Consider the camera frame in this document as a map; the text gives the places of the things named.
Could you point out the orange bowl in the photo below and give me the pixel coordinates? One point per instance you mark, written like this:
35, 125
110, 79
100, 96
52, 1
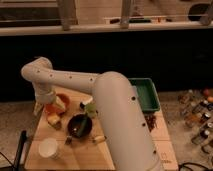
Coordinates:
59, 106

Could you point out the green spatula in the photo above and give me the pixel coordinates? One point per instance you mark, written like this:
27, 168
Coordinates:
87, 115

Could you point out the yellow banana toy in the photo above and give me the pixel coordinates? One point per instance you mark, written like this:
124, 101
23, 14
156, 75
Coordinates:
98, 139

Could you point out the white cup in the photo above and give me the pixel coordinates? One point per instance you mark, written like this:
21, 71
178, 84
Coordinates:
48, 148

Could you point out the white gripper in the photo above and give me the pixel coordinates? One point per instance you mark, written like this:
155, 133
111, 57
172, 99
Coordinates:
45, 94

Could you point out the small metal cup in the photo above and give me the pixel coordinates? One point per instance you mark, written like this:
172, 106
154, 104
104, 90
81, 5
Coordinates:
57, 126

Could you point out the white handled brush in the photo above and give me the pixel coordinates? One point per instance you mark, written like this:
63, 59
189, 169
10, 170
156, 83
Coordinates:
85, 102

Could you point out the black bar at table edge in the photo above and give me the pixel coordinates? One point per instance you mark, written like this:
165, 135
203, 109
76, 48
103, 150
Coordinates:
22, 140

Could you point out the bunch of dark grapes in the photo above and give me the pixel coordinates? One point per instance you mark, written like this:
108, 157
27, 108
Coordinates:
151, 121

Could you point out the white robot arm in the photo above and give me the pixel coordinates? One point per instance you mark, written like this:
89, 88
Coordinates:
119, 112

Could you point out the green plastic tray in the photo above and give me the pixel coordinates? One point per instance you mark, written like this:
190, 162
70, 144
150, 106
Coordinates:
147, 94

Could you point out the dark brown bowl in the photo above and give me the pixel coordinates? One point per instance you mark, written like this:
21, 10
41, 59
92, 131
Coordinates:
79, 126

